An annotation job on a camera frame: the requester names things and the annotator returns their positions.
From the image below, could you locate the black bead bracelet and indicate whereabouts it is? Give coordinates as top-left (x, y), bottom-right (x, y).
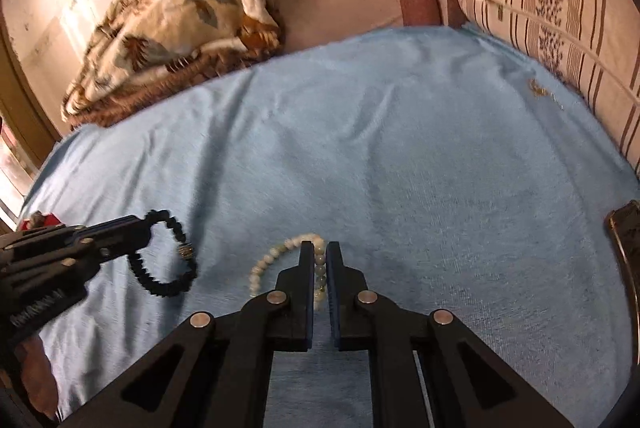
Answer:
top-left (127, 208), bottom-right (199, 298)

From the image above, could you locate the white pearl bracelet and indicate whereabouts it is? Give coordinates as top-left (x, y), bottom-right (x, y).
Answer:
top-left (246, 232), bottom-right (329, 313)

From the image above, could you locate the person's left hand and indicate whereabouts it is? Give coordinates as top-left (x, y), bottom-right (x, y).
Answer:
top-left (12, 335), bottom-right (58, 420)

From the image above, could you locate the red shallow tray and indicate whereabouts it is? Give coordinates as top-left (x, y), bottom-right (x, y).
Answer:
top-left (17, 211), bottom-right (62, 232)

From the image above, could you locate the stained glass wooden door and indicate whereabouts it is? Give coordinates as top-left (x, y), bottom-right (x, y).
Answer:
top-left (1, 14), bottom-right (62, 232)

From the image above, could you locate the brown ruffled blanket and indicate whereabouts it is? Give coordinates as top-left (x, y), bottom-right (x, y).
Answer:
top-left (64, 49), bottom-right (270, 129)

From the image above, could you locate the blue bed sheet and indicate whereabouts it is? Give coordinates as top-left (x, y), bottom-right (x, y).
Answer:
top-left (24, 27), bottom-right (639, 427)

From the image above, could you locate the cream leaf print blanket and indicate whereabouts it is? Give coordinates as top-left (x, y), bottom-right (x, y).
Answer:
top-left (61, 0), bottom-right (284, 125)

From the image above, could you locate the dark wooden furniture edge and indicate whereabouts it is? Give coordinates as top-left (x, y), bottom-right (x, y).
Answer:
top-left (604, 200), bottom-right (639, 366)

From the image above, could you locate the pink striped floral pillow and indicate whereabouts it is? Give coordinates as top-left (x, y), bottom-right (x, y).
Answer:
top-left (458, 0), bottom-right (639, 168)

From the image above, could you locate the small gold chain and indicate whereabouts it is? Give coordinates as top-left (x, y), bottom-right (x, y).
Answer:
top-left (527, 77), bottom-right (566, 112)

